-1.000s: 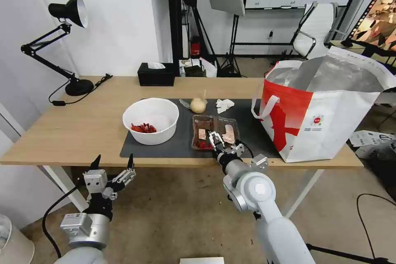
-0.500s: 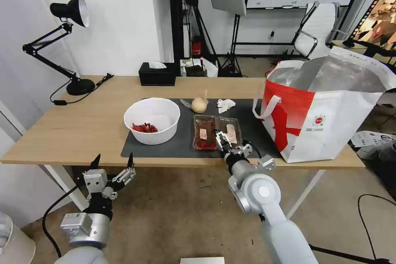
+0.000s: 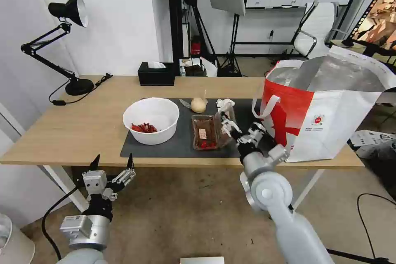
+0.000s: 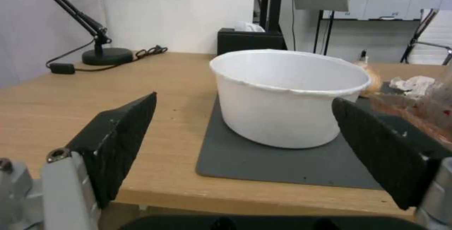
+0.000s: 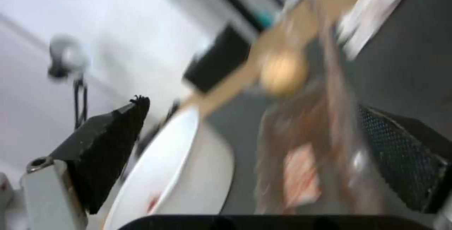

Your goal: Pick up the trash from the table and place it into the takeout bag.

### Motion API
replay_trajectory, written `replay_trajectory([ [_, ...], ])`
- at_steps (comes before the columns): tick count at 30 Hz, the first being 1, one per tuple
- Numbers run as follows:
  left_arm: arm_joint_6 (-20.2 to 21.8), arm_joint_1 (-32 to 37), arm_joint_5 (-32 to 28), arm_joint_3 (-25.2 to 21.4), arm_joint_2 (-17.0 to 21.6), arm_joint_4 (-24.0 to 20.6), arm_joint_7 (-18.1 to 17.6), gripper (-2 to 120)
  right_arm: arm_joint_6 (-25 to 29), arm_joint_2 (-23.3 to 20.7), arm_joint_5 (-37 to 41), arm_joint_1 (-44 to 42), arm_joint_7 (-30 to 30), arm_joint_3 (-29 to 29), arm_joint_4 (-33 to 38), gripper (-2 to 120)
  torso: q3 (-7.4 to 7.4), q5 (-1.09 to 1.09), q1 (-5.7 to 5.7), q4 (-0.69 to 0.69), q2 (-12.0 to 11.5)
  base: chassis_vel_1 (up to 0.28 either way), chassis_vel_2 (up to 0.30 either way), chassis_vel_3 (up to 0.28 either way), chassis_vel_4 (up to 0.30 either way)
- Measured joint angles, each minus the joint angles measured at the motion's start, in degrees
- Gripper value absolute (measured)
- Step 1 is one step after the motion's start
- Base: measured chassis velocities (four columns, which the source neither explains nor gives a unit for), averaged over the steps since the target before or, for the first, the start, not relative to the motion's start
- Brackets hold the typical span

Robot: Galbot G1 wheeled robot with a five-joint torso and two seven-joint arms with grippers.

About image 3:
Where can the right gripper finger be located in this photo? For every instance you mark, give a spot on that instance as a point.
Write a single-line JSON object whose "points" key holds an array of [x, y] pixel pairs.
{"points": [[231, 130], [225, 116]]}

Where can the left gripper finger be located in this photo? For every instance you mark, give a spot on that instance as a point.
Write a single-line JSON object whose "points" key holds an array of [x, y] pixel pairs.
{"points": [[95, 162], [126, 177]]}

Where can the clear plastic food container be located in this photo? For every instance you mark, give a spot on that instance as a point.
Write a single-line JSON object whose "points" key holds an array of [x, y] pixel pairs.
{"points": [[202, 134]]}

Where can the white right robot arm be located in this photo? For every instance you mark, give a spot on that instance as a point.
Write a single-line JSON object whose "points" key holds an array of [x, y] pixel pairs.
{"points": [[269, 193]]}

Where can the white and red takeout bag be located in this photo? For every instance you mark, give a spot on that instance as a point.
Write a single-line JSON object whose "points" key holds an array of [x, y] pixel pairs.
{"points": [[325, 128]]}

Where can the crumpled white tissue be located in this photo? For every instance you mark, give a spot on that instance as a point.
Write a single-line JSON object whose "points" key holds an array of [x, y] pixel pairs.
{"points": [[225, 103]]}

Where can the beige round food scrap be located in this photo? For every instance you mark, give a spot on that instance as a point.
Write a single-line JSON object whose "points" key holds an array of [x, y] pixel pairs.
{"points": [[198, 105]]}

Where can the wooden table white legs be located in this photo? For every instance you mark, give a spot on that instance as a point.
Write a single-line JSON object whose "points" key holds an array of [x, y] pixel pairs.
{"points": [[77, 128]]}

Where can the clear plastic wrapper piece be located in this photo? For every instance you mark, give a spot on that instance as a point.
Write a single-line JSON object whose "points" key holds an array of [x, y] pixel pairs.
{"points": [[185, 102]]}

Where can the white paper bowl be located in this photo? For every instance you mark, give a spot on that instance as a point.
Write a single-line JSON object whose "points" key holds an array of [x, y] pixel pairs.
{"points": [[154, 137]]}

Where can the black desk mat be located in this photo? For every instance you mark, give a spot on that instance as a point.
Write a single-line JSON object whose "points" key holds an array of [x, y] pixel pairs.
{"points": [[182, 147]]}

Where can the red chili scraps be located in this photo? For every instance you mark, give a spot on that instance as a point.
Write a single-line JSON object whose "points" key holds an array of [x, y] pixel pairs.
{"points": [[144, 128]]}

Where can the black tripod stand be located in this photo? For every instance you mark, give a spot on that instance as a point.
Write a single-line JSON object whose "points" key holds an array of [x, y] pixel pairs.
{"points": [[230, 61]]}

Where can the cardboard box with clutter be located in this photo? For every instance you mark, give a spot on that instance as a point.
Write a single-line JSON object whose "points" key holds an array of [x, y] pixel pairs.
{"points": [[190, 67]]}

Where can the red and black device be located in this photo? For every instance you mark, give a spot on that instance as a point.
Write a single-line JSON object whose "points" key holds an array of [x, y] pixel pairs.
{"points": [[195, 49]]}

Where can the black desk lamp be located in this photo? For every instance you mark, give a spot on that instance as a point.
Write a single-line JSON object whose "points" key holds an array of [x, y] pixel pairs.
{"points": [[79, 86]]}

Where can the black tissue box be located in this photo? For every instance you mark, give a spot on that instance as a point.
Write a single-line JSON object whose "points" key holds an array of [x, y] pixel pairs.
{"points": [[154, 77]]}

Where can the white tissue sheet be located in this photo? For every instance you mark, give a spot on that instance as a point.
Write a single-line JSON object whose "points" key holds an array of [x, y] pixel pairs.
{"points": [[156, 65]]}

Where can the white round bin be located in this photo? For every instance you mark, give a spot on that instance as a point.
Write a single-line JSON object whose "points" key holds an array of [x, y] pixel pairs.
{"points": [[15, 245]]}

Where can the black metal pillar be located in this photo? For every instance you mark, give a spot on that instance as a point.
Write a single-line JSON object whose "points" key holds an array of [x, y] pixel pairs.
{"points": [[173, 29]]}

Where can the white robot front shell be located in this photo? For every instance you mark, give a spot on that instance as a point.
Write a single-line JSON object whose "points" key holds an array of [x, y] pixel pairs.
{"points": [[201, 261]]}

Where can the white printed carton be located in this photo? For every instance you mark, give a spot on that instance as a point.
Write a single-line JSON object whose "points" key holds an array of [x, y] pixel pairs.
{"points": [[371, 140]]}

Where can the white office chair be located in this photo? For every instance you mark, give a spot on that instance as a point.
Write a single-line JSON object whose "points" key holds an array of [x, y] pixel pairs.
{"points": [[325, 19]]}

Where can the screen with film strip picture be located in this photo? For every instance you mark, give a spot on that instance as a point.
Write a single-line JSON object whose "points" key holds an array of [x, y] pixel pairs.
{"points": [[380, 13]]}

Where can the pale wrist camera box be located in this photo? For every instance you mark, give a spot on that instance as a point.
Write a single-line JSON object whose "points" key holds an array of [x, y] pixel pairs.
{"points": [[96, 182]]}

